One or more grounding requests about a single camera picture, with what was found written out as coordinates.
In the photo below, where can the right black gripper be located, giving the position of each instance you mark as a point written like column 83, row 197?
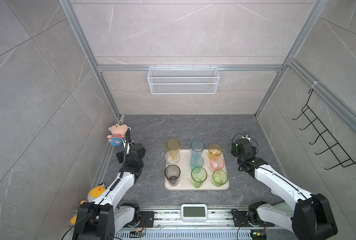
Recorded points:
column 234, row 149

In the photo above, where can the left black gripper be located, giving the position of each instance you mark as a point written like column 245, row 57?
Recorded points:
column 120, row 157

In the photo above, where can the short yellow glass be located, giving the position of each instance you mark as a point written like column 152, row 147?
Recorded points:
column 215, row 150

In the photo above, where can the pink glass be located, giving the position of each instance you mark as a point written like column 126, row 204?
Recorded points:
column 217, row 163

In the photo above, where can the short green glass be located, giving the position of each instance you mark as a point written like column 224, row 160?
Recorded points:
column 219, row 178

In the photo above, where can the tall amber yellow glass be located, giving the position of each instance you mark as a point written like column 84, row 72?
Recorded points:
column 173, row 145

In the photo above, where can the dark grey smoked glass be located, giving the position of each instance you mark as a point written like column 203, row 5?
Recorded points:
column 172, row 174

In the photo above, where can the blue glass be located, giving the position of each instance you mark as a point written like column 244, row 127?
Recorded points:
column 197, row 147

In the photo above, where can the teal glass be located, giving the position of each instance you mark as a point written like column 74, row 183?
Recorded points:
column 197, row 161

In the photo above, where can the tall green glass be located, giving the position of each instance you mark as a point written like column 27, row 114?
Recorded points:
column 199, row 176

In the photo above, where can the beige plastic tray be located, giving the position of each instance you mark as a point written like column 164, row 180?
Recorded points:
column 185, row 181

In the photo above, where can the clear transparent glass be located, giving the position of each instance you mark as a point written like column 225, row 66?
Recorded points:
column 172, row 157

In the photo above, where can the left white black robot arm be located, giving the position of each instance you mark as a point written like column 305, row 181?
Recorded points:
column 100, row 219

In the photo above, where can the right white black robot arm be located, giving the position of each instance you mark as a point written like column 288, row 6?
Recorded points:
column 309, row 216

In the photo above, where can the pink bear plush toy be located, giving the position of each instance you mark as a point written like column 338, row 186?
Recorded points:
column 118, row 132

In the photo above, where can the yellow plush toy red dress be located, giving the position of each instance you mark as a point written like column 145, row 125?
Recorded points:
column 95, row 193

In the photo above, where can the mint green box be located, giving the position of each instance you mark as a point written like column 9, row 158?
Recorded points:
column 283, row 207

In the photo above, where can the small circuit board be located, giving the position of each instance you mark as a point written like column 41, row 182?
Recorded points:
column 137, row 234

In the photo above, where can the white digital timer display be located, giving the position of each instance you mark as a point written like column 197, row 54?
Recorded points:
column 194, row 213

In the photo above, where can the green yellow connector board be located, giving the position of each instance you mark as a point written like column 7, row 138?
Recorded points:
column 258, row 235

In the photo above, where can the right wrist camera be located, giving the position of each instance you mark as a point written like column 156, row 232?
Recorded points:
column 246, row 135

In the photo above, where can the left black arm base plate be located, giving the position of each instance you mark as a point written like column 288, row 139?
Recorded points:
column 146, row 217

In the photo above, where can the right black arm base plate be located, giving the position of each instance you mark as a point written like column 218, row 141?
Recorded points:
column 241, row 219

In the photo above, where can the white wire mesh basket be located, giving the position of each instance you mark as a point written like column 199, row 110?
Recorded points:
column 183, row 80

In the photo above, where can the black wire hook rack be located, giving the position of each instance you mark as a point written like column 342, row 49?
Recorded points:
column 324, row 136

